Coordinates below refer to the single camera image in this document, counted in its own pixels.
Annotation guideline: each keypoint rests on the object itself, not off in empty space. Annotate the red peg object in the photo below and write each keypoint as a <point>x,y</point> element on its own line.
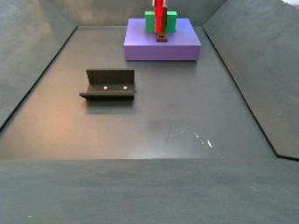
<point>159,12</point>

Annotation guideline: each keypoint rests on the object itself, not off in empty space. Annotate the purple block board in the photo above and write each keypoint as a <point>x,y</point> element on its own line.
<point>142,47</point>

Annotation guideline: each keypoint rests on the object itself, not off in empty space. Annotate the green block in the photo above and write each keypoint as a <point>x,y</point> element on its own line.
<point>170,23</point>

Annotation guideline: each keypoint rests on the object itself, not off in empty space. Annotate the brown slotted socket piece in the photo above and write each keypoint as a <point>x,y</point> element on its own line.
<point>162,35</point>

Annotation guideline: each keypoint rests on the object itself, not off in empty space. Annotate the black angled bracket holder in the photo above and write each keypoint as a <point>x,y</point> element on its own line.
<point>110,83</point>

